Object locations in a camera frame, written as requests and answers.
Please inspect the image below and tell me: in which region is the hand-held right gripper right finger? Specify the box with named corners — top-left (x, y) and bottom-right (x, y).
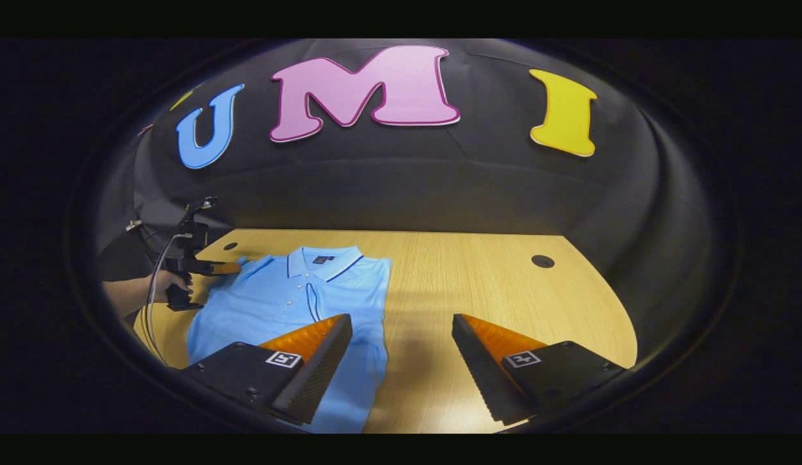
top-left (451, 314), bottom-right (628, 427)

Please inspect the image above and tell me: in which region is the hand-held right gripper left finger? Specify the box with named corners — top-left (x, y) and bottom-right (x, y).
top-left (180, 314), bottom-right (353, 426)

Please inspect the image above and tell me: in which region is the light blue T-shirt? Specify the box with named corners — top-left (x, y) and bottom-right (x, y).
top-left (186, 245), bottom-right (392, 433)

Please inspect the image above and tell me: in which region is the black backdrop cloth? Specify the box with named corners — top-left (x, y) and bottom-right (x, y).
top-left (94, 39), bottom-right (721, 369)

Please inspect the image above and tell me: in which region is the white cable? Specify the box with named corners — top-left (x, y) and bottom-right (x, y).
top-left (139, 232), bottom-right (189, 366)

